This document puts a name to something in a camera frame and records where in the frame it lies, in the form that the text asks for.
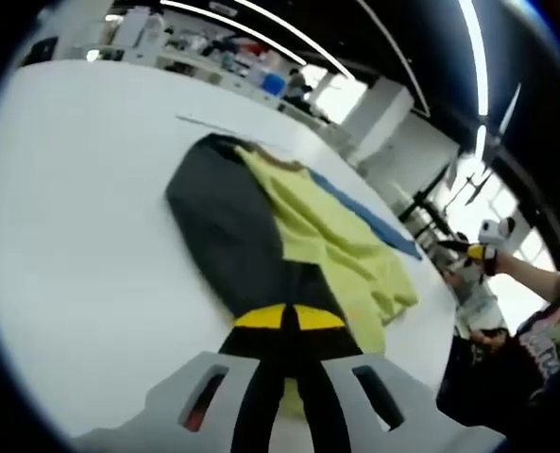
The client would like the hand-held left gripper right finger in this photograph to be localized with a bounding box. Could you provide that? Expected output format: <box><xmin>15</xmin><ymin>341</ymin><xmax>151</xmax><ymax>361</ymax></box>
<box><xmin>291</xmin><ymin>305</ymin><xmax>508</xmax><ymax>453</ymax></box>

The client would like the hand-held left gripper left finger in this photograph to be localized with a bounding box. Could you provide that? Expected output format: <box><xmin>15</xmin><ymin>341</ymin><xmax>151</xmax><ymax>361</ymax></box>
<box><xmin>69</xmin><ymin>304</ymin><xmax>287</xmax><ymax>453</ymax></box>

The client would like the yellow blue grey garment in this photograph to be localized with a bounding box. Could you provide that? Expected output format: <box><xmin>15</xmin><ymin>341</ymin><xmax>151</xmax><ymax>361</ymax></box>
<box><xmin>164</xmin><ymin>133</ymin><xmax>425</xmax><ymax>416</ymax></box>

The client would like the black metal rack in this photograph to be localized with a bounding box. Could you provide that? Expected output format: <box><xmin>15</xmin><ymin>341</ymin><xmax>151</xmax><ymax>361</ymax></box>
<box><xmin>397</xmin><ymin>159</ymin><xmax>493</xmax><ymax>242</ymax></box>

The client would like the white square pillar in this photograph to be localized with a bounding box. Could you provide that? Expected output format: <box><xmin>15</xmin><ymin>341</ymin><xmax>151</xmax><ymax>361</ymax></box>
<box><xmin>102</xmin><ymin>0</ymin><xmax>162</xmax><ymax>48</ymax></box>
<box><xmin>343</xmin><ymin>77</ymin><xmax>460</xmax><ymax>199</ymax></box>

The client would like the ceiling strip light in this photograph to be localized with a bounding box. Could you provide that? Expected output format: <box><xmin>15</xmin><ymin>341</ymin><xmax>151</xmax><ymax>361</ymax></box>
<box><xmin>234</xmin><ymin>0</ymin><xmax>356</xmax><ymax>79</ymax></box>
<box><xmin>161</xmin><ymin>0</ymin><xmax>309</xmax><ymax>65</ymax></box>
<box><xmin>458</xmin><ymin>0</ymin><xmax>491</xmax><ymax>114</ymax></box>

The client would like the blue bin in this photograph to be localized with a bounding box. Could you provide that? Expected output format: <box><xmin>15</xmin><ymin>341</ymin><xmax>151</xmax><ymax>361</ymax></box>
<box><xmin>263</xmin><ymin>73</ymin><xmax>286</xmax><ymax>98</ymax></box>

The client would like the long white workbench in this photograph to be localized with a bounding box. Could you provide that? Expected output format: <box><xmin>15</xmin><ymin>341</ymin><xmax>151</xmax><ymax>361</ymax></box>
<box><xmin>156</xmin><ymin>49</ymin><xmax>285</xmax><ymax>103</ymax></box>

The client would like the black cabinet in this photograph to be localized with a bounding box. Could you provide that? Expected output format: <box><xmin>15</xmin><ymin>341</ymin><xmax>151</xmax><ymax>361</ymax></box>
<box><xmin>26</xmin><ymin>37</ymin><xmax>57</xmax><ymax>65</ymax></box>

